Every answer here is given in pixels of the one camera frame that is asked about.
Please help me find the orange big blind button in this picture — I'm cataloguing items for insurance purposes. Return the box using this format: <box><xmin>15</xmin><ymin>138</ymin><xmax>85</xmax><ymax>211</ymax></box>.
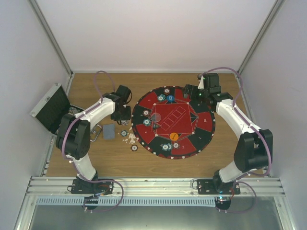
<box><xmin>169</xmin><ymin>132</ymin><xmax>179</xmax><ymax>141</ymax></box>

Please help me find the clear round dealer button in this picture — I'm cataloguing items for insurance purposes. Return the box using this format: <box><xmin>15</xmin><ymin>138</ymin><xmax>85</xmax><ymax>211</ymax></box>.
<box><xmin>150</xmin><ymin>113</ymin><xmax>161</xmax><ymax>122</ymax></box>

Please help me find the blue small blind button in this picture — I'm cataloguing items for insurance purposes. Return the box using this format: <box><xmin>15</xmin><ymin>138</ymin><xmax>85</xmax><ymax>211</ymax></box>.
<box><xmin>166</xmin><ymin>95</ymin><xmax>175</xmax><ymax>102</ymax></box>

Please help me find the green 50 chip bottom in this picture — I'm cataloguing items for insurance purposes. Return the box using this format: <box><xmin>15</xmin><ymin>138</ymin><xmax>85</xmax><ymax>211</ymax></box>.
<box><xmin>162</xmin><ymin>143</ymin><xmax>173</xmax><ymax>151</ymax></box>

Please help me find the playing card deck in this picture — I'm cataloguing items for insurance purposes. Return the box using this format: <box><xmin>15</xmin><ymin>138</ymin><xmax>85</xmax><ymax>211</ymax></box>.
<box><xmin>103</xmin><ymin>124</ymin><xmax>115</xmax><ymax>140</ymax></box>

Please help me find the green 50 chip stack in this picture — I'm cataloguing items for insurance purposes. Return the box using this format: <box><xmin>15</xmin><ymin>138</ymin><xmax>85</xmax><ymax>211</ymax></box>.
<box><xmin>120</xmin><ymin>130</ymin><xmax>128</xmax><ymax>137</ymax></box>

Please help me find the slotted cable duct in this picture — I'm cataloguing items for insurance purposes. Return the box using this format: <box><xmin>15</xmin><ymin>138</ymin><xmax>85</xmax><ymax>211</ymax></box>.
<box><xmin>36</xmin><ymin>196</ymin><xmax>215</xmax><ymax>207</ymax></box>

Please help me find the aluminium poker case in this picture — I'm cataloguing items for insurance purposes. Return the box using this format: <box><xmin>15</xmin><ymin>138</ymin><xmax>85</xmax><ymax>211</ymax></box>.
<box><xmin>30</xmin><ymin>83</ymin><xmax>85</xmax><ymax>136</ymax></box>

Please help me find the green 50 chip top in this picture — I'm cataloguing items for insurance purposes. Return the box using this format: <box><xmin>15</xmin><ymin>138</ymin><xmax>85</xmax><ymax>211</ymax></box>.
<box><xmin>157</xmin><ymin>94</ymin><xmax>166</xmax><ymax>102</ymax></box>

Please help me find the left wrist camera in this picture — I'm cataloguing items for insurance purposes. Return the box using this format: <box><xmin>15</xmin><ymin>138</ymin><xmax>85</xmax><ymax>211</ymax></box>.
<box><xmin>116</xmin><ymin>85</ymin><xmax>132</xmax><ymax>105</ymax></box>

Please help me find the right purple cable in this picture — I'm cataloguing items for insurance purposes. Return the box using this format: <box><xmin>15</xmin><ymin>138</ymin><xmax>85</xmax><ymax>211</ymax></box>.
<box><xmin>201</xmin><ymin>67</ymin><xmax>273</xmax><ymax>177</ymax></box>

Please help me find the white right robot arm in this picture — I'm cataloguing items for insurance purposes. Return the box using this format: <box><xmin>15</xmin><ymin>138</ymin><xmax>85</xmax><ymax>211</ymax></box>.
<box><xmin>183</xmin><ymin>84</ymin><xmax>273</xmax><ymax>194</ymax></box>

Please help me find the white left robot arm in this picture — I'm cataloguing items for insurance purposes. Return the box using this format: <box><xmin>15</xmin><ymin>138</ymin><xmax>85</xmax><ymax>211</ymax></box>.
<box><xmin>56</xmin><ymin>92</ymin><xmax>132</xmax><ymax>194</ymax></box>

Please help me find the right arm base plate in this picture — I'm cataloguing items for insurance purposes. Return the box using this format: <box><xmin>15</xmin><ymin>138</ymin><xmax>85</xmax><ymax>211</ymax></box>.
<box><xmin>191</xmin><ymin>179</ymin><xmax>241</xmax><ymax>195</ymax></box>

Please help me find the round red black poker mat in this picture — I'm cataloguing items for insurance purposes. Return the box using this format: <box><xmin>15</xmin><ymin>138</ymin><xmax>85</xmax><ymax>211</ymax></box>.
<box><xmin>131</xmin><ymin>86</ymin><xmax>215</xmax><ymax>160</ymax></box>

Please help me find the front aluminium rail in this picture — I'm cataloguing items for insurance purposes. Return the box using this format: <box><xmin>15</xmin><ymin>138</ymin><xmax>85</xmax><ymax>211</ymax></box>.
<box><xmin>26</xmin><ymin>177</ymin><xmax>285</xmax><ymax>197</ymax></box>

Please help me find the orange 100 chip stack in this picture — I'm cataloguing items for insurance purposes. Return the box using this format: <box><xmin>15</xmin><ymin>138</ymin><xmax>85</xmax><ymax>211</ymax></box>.
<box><xmin>130</xmin><ymin>145</ymin><xmax>138</xmax><ymax>151</ymax></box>

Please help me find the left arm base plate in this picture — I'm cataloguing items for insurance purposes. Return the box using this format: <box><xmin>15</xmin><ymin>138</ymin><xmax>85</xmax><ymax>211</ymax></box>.
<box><xmin>67</xmin><ymin>177</ymin><xmax>114</xmax><ymax>195</ymax></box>

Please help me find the blue 10 chip stack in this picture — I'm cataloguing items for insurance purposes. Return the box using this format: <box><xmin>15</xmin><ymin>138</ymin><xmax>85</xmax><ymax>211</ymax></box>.
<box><xmin>120</xmin><ymin>120</ymin><xmax>130</xmax><ymax>126</ymax></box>

